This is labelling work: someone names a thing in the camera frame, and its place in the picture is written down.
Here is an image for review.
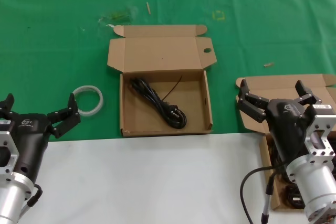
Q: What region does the black power cable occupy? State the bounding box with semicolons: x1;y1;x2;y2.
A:
130;75;188;131
269;140;287;169
282;179;307;209

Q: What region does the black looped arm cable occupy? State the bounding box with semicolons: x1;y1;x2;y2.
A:
240;166;274;224

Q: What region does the clear plastic wrapper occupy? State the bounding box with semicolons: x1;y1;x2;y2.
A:
98;6;139;27

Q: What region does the short black arm cable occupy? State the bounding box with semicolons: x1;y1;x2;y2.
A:
26;184;43;208

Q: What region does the cable with silver plug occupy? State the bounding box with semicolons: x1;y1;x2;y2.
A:
260;171;276;224

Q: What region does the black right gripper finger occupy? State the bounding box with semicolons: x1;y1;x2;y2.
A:
237;78;269;124
294;79;323;107

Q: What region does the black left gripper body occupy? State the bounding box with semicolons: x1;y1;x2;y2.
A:
0;112;53;183

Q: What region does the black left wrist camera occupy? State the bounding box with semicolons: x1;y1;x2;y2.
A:
0;118;12;132

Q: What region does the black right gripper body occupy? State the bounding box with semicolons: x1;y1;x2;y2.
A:
264;98;316;162

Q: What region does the brown open cardboard box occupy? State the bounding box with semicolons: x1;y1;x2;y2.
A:
235;73;336;211
107;24;217;137

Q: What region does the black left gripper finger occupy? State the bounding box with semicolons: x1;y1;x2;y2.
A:
47;92;81;139
0;93;15;120

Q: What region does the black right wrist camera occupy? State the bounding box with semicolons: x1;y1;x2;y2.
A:
313;104;336;116

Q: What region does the clear adhesive tape roll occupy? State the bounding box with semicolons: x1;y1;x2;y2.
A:
72;84;104;118

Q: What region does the green table cloth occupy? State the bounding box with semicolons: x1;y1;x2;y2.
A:
0;0;336;143

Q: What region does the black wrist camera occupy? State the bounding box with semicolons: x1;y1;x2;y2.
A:
0;118;12;132
313;104;336;116

